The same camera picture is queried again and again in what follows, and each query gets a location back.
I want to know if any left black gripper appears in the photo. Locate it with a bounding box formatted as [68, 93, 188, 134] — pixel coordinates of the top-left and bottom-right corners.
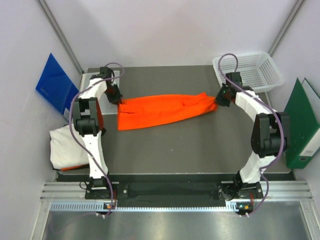
[103, 83, 123, 106]

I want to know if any orange t-shirt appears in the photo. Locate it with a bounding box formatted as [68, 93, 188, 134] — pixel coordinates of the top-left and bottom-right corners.
[117, 92, 218, 131]

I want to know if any white plastic basket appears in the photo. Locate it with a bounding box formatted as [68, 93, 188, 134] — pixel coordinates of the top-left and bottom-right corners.
[212, 51, 284, 93]

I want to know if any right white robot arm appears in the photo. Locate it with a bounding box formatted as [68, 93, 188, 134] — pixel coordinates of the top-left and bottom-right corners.
[215, 83, 291, 201]

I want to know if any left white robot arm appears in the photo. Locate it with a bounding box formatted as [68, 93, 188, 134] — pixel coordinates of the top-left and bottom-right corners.
[69, 72, 122, 201]

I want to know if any white folded t-shirt stack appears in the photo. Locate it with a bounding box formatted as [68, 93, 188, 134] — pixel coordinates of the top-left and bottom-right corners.
[49, 124, 89, 171]

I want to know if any translucent plastic sheet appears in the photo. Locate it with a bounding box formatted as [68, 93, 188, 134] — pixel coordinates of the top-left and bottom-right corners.
[79, 70, 121, 115]

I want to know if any blue folder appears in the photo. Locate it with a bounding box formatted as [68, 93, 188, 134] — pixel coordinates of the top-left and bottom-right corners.
[35, 54, 79, 119]

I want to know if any green binder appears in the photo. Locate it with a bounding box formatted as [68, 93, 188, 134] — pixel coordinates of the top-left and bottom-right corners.
[284, 78, 320, 169]

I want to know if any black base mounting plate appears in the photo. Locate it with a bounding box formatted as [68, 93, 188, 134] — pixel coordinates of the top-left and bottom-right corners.
[85, 182, 263, 201]

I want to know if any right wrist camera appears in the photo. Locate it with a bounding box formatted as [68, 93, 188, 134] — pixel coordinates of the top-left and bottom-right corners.
[225, 71, 243, 87]

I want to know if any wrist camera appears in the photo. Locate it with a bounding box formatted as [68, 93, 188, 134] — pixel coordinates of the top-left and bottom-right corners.
[225, 71, 243, 87]
[99, 66, 115, 79]

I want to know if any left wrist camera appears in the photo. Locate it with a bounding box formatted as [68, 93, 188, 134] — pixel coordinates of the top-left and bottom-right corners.
[99, 66, 115, 79]

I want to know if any grey slotted cable duct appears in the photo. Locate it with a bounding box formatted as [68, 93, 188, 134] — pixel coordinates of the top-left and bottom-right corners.
[49, 201, 253, 212]

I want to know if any aluminium rail frame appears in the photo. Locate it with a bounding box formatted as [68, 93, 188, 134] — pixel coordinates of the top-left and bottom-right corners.
[31, 181, 320, 240]

